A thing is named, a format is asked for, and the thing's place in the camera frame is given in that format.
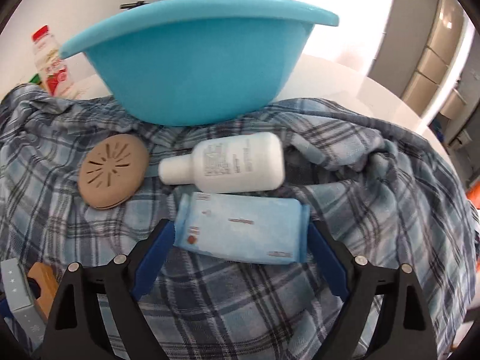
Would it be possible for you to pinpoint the white lotion bottle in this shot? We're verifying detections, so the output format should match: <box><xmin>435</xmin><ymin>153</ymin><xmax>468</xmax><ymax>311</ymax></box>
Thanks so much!
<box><xmin>159</xmin><ymin>133</ymin><xmax>286</xmax><ymax>194</ymax></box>

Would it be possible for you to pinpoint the bicycle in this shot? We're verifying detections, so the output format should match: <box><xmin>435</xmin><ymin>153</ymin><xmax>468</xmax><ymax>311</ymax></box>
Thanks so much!
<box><xmin>120</xmin><ymin>0</ymin><xmax>146</xmax><ymax>10</ymax></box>

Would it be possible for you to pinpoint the green yellow package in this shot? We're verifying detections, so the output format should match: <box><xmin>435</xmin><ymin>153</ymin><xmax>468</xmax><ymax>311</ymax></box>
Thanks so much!
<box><xmin>29</xmin><ymin>74</ymin><xmax>41</xmax><ymax>86</ymax></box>

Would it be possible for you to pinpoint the cabinet with drawers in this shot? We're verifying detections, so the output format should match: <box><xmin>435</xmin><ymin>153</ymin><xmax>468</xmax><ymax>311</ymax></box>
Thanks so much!
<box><xmin>402</xmin><ymin>0</ymin><xmax>475</xmax><ymax>121</ymax></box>

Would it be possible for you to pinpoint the tan round slotted disc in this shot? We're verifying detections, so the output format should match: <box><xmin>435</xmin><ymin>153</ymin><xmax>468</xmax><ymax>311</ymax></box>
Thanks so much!
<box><xmin>77</xmin><ymin>134</ymin><xmax>149</xmax><ymax>211</ymax></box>

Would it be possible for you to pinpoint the grey star box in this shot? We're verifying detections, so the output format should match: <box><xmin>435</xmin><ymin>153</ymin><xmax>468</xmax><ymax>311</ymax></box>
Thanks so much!
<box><xmin>1</xmin><ymin>258</ymin><xmax>47</xmax><ymax>349</ymax></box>

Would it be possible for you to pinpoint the blue tissue pack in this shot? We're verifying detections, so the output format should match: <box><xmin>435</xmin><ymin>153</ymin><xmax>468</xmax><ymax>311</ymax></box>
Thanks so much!
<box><xmin>174</xmin><ymin>192</ymin><xmax>310</xmax><ymax>265</ymax></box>

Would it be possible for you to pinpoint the orange soap bar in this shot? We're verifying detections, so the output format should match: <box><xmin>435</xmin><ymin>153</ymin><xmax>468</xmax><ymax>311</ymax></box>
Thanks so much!
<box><xmin>27</xmin><ymin>262</ymin><xmax>59</xmax><ymax>321</ymax></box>

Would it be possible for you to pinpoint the red cap milk bottle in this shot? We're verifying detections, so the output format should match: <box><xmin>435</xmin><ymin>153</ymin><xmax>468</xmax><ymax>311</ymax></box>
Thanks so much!
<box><xmin>32</xmin><ymin>25</ymin><xmax>73</xmax><ymax>97</ymax></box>

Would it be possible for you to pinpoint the blue plaid cloth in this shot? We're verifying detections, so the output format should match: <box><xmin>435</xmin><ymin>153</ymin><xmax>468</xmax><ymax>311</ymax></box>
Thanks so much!
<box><xmin>1</xmin><ymin>85</ymin><xmax>479</xmax><ymax>359</ymax></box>

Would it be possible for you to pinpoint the blue plastic basin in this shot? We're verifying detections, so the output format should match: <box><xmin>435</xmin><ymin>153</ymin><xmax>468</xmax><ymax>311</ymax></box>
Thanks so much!
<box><xmin>59</xmin><ymin>0</ymin><xmax>339</xmax><ymax>126</ymax></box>

